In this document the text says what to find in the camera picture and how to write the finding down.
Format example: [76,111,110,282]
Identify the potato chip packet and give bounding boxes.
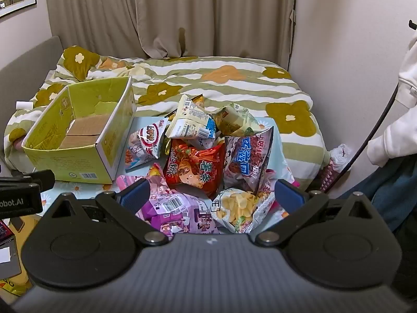
[211,187,277,235]

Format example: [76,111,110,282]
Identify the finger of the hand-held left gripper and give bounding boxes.
[0,170,55,191]

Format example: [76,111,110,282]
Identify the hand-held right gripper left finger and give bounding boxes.
[44,178,169,246]

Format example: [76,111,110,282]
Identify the blue jeans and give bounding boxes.
[337,161,417,232]

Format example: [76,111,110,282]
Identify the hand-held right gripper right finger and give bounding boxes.
[256,179,378,246]

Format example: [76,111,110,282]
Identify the white blue snack packet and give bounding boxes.
[165,94,218,141]

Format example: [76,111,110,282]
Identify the grey box with white label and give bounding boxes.
[0,236,24,281]

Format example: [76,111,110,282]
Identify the floral striped blanket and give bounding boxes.
[3,46,331,183]

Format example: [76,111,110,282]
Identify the purple snack packet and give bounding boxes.
[115,174,217,235]

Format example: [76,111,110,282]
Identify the yellow object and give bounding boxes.
[0,217,35,299]

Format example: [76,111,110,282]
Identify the green snack packet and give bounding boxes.
[212,103,261,137]

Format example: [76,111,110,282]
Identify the white pink snack packet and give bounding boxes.
[125,117,170,172]

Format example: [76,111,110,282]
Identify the silver blue snack packet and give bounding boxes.
[223,125,274,196]

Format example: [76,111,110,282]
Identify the dark red small box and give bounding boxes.
[0,221,14,246]

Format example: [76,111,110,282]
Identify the yellow-green cardboard box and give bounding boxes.
[21,76,137,185]

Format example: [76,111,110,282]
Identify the red snack packet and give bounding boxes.
[163,139,227,199]

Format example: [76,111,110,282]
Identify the beige curtain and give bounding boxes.
[44,0,298,69]

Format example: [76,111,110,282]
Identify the black cable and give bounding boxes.
[320,81,401,192]

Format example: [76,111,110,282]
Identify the white plastic bag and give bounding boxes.
[329,143,354,170]

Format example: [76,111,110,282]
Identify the pink patterned bag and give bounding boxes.
[317,160,346,191]

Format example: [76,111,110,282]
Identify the grey upholstered headboard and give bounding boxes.
[0,35,64,170]

